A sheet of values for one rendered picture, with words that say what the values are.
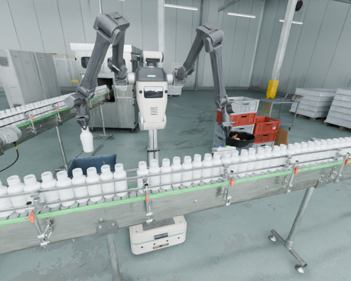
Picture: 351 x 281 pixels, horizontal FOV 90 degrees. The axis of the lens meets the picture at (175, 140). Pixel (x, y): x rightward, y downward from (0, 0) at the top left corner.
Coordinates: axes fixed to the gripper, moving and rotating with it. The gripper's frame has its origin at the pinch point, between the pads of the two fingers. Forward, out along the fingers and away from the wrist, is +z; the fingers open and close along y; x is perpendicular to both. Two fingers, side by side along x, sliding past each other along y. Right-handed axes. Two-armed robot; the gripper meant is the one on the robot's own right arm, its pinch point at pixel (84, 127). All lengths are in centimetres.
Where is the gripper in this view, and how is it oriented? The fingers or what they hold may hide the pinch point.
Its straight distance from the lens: 123.5
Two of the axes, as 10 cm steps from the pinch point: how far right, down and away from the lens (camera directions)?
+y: 3.3, 3.5, -8.8
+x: 9.4, -0.9, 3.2
